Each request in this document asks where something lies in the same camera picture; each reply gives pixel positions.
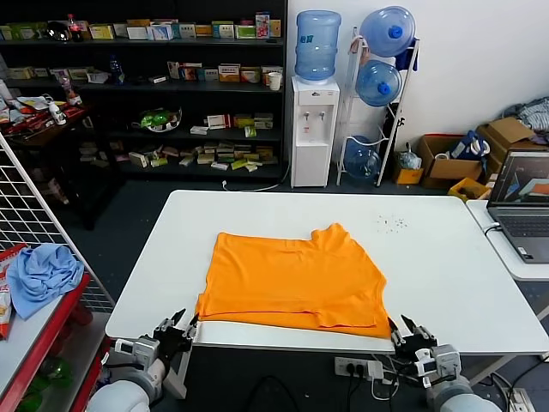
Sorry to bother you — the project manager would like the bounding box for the open brown cardboard box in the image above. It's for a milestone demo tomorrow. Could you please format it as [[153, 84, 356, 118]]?
[[416, 133, 484, 190]]

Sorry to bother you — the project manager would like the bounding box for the black floor cable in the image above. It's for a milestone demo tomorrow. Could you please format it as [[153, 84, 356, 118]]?
[[246, 375, 301, 412]]

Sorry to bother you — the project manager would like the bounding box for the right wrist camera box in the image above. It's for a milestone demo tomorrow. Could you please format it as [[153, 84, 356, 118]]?
[[413, 342, 462, 387]]

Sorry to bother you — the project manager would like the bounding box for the large white table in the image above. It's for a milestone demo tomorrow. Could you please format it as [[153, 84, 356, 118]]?
[[105, 189, 549, 357]]

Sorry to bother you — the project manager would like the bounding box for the blue drink bottle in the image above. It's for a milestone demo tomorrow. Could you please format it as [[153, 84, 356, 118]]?
[[107, 54, 126, 86]]

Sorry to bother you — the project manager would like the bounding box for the red snack bag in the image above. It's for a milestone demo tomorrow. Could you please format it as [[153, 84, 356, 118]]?
[[0, 242, 27, 340]]

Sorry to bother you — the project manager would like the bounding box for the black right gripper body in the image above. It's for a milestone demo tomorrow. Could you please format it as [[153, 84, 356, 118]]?
[[395, 333, 437, 366]]

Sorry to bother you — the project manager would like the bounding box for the dark wooden table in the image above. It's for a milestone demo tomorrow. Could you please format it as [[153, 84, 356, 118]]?
[[0, 100, 125, 231]]

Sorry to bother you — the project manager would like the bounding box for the cola bottle red label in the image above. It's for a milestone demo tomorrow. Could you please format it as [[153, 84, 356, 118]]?
[[66, 13, 86, 43]]

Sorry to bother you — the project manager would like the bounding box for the light blue crumpled cloth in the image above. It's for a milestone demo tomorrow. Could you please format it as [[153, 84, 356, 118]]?
[[6, 243, 86, 321]]

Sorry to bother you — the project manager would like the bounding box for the basket of green packs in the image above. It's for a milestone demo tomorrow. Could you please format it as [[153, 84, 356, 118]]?
[[131, 106, 184, 134]]

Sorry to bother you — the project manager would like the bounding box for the white wire grid panel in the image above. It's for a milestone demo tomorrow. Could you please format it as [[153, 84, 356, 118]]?
[[0, 130, 117, 310]]

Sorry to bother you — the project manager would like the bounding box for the dark blue cloth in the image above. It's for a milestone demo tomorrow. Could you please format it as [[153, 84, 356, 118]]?
[[395, 37, 421, 70]]

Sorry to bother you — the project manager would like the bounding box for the white water dispenser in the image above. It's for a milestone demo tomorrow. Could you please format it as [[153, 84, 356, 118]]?
[[290, 75, 341, 189]]

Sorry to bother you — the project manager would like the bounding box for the blue and white bag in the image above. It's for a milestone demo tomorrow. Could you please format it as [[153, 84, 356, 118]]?
[[449, 130, 492, 162]]

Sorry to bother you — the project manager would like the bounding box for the small white bottle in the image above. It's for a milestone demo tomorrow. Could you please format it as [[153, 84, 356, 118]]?
[[47, 99, 68, 126]]

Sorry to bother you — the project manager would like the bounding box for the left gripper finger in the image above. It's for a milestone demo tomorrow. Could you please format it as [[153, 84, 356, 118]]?
[[182, 313, 201, 342], [154, 307, 187, 334]]

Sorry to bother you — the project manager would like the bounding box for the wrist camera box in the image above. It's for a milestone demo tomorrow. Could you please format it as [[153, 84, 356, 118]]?
[[113, 336, 160, 366], [413, 342, 462, 387]]

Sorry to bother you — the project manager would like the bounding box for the yellow medicine box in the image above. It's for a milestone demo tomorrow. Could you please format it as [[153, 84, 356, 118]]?
[[88, 23, 116, 40]]

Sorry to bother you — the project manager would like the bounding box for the white floor cable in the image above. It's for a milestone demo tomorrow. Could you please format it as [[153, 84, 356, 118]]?
[[221, 161, 293, 192]]

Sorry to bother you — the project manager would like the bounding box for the black stand by rack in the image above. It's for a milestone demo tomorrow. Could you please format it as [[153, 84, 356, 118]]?
[[383, 102, 407, 151]]

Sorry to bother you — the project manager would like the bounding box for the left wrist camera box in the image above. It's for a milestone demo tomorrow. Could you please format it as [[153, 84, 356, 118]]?
[[113, 336, 160, 366]]

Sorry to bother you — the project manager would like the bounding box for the shiny black bowl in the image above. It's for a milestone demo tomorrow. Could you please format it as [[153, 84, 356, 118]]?
[[45, 20, 72, 42]]

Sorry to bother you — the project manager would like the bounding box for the pink drink bottle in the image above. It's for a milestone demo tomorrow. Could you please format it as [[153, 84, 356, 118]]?
[[59, 72, 83, 106]]

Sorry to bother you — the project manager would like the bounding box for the pile of striped clothes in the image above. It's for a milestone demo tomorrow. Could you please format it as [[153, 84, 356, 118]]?
[[502, 97, 549, 145]]

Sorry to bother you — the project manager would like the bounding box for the yellow plastic bin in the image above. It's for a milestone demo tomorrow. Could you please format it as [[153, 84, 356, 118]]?
[[448, 176, 492, 202]]

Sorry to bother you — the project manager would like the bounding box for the grey floor power strip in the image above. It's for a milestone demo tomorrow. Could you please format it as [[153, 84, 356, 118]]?
[[508, 387, 532, 409]]

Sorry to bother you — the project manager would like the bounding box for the white water jug rack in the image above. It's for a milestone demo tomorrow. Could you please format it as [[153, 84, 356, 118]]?
[[335, 25, 421, 188]]

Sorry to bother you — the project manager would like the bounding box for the grey open laptop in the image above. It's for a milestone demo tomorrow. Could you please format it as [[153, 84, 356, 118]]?
[[486, 148, 549, 264]]

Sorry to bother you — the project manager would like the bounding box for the red edged shelf cart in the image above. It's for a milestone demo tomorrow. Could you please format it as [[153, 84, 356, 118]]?
[[0, 270, 117, 412]]

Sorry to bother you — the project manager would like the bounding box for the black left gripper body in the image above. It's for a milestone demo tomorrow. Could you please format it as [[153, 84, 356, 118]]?
[[152, 326, 193, 361]]

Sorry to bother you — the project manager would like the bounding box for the clear plastic bag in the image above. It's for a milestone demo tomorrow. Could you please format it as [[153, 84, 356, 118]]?
[[396, 143, 424, 171]]

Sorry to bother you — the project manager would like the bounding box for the small yellow box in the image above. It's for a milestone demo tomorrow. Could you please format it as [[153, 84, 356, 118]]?
[[393, 165, 425, 185]]

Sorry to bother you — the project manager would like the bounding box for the tall pink medicine box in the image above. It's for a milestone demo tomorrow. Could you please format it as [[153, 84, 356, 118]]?
[[255, 11, 272, 39]]

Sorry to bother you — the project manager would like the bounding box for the large closed cardboard box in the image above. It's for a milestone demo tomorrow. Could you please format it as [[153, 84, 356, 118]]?
[[476, 116, 537, 181]]

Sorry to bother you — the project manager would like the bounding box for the white power strip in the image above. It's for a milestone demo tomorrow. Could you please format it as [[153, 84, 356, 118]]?
[[334, 355, 385, 381]]

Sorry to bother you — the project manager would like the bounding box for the small white side table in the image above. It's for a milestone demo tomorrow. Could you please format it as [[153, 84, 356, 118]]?
[[466, 199, 549, 282]]

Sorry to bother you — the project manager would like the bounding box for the black shelving unit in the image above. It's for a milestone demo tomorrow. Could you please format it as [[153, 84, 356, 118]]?
[[0, 0, 289, 181]]

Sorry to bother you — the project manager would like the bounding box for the upright blue water jug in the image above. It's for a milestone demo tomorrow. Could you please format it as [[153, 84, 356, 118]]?
[[293, 9, 343, 85]]

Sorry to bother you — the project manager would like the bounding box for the orange t-shirt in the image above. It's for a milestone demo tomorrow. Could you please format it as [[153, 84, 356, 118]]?
[[195, 221, 394, 342]]

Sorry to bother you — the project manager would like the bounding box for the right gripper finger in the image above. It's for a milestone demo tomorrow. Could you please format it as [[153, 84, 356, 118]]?
[[386, 316, 407, 347], [400, 314, 437, 345]]

